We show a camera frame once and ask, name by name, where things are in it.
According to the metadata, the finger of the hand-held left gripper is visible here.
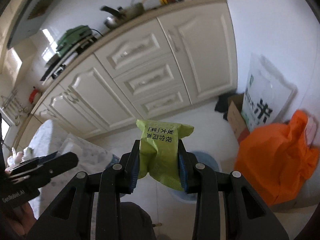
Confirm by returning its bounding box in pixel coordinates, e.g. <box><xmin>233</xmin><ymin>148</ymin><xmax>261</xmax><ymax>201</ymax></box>
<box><xmin>10</xmin><ymin>152</ymin><xmax>79</xmax><ymax>188</ymax></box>
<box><xmin>5</xmin><ymin>151</ymin><xmax>60</xmax><ymax>178</ymax></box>

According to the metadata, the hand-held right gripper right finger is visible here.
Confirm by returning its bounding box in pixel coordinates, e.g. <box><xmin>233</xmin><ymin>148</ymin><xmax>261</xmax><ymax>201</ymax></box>
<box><xmin>177</xmin><ymin>140</ymin><xmax>290</xmax><ymax>240</ymax></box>

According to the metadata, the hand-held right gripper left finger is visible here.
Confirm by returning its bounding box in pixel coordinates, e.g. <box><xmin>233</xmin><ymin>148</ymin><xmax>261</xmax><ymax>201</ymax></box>
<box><xmin>26</xmin><ymin>139</ymin><xmax>140</xmax><ymax>240</ymax></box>

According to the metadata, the blue lined trash bin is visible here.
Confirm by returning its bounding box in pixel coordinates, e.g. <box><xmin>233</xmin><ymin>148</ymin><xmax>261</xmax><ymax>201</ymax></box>
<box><xmin>152</xmin><ymin>151</ymin><xmax>222</xmax><ymax>202</ymax></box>

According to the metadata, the lime green snack wrapper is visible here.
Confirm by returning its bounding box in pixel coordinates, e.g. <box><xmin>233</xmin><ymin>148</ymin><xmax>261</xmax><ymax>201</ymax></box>
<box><xmin>136</xmin><ymin>119</ymin><xmax>195</xmax><ymax>190</ymax></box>

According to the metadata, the person's left hand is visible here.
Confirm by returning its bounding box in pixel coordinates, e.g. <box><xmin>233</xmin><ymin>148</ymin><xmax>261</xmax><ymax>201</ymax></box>
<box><xmin>0</xmin><ymin>201</ymin><xmax>37</xmax><ymax>240</ymax></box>

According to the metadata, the crumpled white tissue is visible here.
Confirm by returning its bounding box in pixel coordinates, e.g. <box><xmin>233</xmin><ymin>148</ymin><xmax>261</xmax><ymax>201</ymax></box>
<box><xmin>7</xmin><ymin>147</ymin><xmax>35</xmax><ymax>167</ymax></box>

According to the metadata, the dark rounded object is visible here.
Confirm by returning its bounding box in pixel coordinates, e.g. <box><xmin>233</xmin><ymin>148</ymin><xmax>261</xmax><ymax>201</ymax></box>
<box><xmin>119</xmin><ymin>201</ymin><xmax>157</xmax><ymax>240</ymax></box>

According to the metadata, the kitchen window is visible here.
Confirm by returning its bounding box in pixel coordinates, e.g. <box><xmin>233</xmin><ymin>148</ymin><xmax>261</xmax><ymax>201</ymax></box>
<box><xmin>1</xmin><ymin>117</ymin><xmax>12</xmax><ymax>140</ymax></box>

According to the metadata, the metal utensil rack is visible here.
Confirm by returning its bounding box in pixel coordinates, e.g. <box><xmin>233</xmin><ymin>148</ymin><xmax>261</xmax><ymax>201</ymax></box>
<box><xmin>0</xmin><ymin>89</ymin><xmax>28</xmax><ymax>113</ymax></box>

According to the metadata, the red white bowl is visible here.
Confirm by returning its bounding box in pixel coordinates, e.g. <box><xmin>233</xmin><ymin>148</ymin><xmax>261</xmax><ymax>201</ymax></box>
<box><xmin>29</xmin><ymin>87</ymin><xmax>42</xmax><ymax>103</ymax></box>

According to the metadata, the cream cabinet drawer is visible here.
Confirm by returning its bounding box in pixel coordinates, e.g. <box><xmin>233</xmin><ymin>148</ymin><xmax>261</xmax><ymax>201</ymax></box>
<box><xmin>94</xmin><ymin>33</ymin><xmax>173</xmax><ymax>78</ymax></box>
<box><xmin>113</xmin><ymin>60</ymin><xmax>185</xmax><ymax>103</ymax></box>
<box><xmin>130</xmin><ymin>86</ymin><xmax>192</xmax><ymax>120</ymax></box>

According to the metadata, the cardboard box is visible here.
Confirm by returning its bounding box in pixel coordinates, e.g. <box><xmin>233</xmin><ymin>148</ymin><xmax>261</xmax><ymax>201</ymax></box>
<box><xmin>226</xmin><ymin>93</ymin><xmax>251</xmax><ymax>145</ymax></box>

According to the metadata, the black cloth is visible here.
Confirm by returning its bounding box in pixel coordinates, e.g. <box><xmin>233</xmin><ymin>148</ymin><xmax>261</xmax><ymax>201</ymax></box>
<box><xmin>214</xmin><ymin>93</ymin><xmax>244</xmax><ymax>122</ymax></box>

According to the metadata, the orange plastic bag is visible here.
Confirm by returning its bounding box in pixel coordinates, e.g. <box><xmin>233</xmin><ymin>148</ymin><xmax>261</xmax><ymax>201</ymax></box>
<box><xmin>234</xmin><ymin>109</ymin><xmax>320</xmax><ymax>205</ymax></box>

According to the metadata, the black gas stove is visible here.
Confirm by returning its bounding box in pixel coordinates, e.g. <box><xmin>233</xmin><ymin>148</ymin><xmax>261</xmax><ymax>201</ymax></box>
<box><xmin>40</xmin><ymin>55</ymin><xmax>78</xmax><ymax>82</ymax></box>

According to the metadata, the cream lower kitchen cabinet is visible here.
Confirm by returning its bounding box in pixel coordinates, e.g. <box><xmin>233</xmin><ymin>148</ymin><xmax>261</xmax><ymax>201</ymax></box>
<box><xmin>32</xmin><ymin>0</ymin><xmax>238</xmax><ymax>140</ymax></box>

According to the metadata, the white rice bag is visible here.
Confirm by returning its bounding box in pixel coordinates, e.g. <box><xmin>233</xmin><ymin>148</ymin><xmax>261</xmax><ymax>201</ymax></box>
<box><xmin>241</xmin><ymin>52</ymin><xmax>298</xmax><ymax>130</ymax></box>

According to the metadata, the green electric pot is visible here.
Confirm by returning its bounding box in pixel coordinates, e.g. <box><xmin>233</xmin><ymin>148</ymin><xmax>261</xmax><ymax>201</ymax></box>
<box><xmin>55</xmin><ymin>24</ymin><xmax>92</xmax><ymax>58</ymax></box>

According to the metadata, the steel pot with lid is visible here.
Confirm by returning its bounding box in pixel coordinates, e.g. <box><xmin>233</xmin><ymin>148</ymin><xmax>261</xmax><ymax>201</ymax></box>
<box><xmin>99</xmin><ymin>3</ymin><xmax>146</xmax><ymax>30</ymax></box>

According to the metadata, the beige kitchen countertop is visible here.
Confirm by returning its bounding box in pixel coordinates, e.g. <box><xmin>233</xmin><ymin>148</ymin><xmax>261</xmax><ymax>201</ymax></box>
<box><xmin>11</xmin><ymin>0</ymin><xmax>228</xmax><ymax>153</ymax></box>

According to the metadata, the cream lattice wall cabinet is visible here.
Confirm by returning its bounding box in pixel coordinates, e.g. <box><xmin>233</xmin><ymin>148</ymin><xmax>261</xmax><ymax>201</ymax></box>
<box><xmin>0</xmin><ymin>47</ymin><xmax>23</xmax><ymax>85</ymax></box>

